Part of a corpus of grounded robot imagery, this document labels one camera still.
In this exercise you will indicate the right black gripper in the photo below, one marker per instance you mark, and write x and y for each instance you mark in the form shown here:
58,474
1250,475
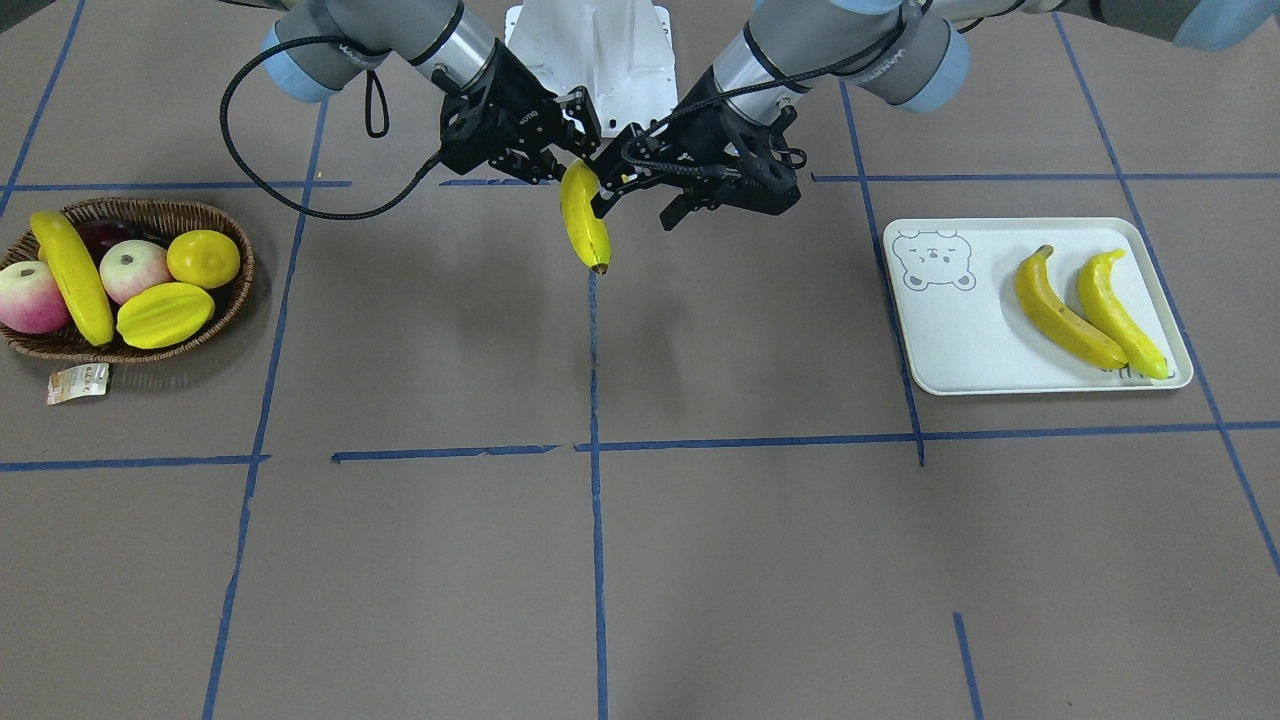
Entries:
517,92

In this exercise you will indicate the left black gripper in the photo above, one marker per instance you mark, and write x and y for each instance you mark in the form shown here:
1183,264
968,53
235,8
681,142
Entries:
708,118

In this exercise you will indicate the yellow banana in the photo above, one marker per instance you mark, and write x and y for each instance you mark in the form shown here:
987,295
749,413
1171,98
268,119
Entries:
1049,314
77,277
1106,312
587,233

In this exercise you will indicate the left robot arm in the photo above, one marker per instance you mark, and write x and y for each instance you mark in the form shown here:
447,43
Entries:
913,55

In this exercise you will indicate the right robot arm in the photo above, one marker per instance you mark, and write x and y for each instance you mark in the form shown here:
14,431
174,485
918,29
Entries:
316,48

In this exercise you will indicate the basket paper tag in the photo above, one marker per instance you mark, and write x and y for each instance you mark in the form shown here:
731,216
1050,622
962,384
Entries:
81,381

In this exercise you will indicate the white bear tray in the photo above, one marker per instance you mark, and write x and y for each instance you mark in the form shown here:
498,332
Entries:
963,330

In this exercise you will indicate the yellow lemon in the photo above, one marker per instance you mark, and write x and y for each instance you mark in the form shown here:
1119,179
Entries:
208,259

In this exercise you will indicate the yellow star fruit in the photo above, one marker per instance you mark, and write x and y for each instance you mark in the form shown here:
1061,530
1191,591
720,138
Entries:
165,315

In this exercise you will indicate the pink apple back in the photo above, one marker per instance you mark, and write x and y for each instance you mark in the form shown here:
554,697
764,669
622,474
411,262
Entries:
131,267

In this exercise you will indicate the pink apple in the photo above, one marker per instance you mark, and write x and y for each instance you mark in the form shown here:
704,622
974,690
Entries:
31,301
131,267

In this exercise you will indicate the pink apple front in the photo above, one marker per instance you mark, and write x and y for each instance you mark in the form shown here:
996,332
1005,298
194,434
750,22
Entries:
31,301

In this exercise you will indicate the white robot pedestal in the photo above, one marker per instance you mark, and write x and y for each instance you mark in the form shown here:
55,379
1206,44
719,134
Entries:
620,51

